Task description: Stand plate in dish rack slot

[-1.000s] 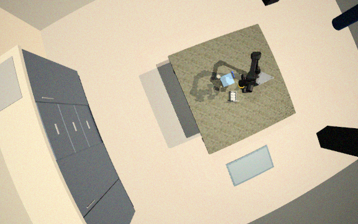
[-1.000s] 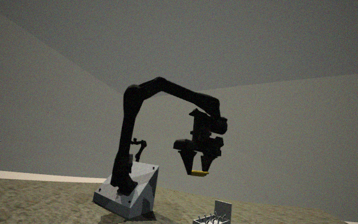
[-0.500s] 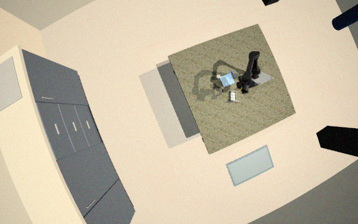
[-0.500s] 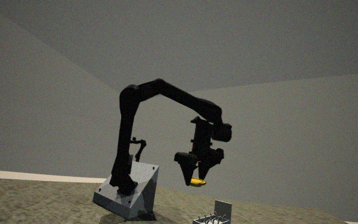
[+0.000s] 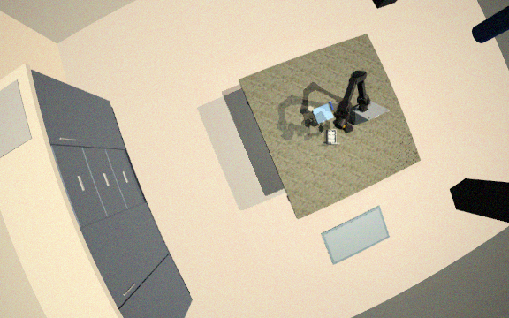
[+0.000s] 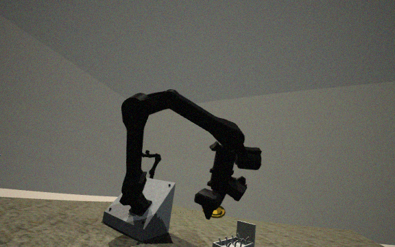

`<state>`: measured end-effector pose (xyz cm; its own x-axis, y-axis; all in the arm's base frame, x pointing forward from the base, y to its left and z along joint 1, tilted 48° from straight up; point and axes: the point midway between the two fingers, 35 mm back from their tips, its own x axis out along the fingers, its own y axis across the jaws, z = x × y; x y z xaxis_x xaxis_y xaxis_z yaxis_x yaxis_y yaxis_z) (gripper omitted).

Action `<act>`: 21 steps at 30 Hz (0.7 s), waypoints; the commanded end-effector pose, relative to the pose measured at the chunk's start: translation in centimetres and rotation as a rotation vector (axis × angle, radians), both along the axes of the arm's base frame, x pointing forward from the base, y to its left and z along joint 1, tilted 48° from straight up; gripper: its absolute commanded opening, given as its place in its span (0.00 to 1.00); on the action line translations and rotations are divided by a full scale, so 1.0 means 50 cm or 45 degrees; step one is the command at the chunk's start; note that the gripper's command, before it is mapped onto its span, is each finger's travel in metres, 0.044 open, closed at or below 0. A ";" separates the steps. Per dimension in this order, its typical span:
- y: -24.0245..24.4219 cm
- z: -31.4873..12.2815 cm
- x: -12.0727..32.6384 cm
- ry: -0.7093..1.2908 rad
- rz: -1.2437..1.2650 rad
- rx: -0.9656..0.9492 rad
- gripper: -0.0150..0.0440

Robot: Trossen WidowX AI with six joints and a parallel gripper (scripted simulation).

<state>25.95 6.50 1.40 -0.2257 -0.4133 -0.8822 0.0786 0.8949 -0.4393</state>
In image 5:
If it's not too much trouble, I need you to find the light blue mat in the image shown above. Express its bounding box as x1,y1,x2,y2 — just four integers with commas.
313,104,333,124

